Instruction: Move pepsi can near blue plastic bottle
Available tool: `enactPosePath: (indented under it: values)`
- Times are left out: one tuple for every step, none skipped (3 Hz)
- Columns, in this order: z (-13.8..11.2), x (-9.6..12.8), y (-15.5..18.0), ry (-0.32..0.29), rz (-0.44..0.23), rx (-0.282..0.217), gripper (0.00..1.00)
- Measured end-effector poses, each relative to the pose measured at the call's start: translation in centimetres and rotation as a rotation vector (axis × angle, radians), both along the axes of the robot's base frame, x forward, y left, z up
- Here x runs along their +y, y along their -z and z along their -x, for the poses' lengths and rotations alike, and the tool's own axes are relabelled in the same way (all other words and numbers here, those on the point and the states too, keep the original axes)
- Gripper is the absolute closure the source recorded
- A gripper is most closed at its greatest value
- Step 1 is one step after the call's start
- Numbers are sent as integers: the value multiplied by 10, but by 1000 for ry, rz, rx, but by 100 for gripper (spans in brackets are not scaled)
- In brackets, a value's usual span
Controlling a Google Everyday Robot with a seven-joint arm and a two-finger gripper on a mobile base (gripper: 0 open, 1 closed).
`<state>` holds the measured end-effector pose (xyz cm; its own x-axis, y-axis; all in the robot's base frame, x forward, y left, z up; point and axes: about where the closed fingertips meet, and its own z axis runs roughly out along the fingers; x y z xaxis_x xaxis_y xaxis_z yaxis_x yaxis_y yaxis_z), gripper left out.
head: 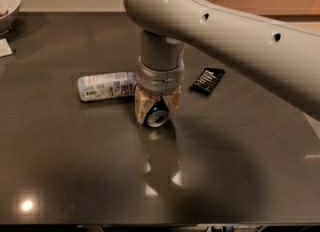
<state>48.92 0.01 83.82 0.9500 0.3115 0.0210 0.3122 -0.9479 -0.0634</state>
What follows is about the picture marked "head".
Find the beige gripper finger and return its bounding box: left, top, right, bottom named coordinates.
left=134, top=85, right=161, bottom=125
left=163, top=87, right=182, bottom=114

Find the blue pepsi can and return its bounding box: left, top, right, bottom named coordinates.
left=144, top=99, right=169, bottom=128

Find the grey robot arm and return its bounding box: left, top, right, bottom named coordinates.
left=123, top=0, right=320, bottom=120

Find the clear plastic water bottle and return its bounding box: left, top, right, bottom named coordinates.
left=77, top=72, right=137, bottom=102

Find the black snack bar wrapper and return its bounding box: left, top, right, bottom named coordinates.
left=189, top=68, right=225, bottom=96

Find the white paper napkin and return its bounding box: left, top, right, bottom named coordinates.
left=0, top=39, right=13, bottom=57

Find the silver metal bowl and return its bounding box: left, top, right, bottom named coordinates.
left=0, top=0, right=22, bottom=35

